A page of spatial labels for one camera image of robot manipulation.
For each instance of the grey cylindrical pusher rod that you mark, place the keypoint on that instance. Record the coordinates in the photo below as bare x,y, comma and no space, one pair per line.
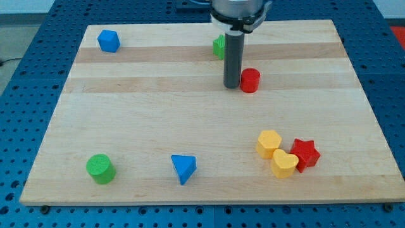
233,53

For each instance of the red cylinder block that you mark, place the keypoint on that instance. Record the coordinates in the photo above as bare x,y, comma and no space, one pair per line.
250,78

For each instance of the green star block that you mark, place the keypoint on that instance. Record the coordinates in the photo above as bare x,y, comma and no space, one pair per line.
219,47

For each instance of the red star block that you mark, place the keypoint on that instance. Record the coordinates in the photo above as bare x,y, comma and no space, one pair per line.
306,152

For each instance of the yellow hexagon block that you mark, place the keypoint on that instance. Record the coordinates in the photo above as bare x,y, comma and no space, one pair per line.
268,141

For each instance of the blue cube block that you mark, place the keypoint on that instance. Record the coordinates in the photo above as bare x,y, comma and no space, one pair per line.
108,41

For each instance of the blue triangle block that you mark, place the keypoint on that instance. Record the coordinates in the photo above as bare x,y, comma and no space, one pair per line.
184,166

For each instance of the yellow heart block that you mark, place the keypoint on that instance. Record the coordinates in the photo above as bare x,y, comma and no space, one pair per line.
283,164

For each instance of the green cylinder block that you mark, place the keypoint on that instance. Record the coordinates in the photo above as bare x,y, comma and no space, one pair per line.
101,169

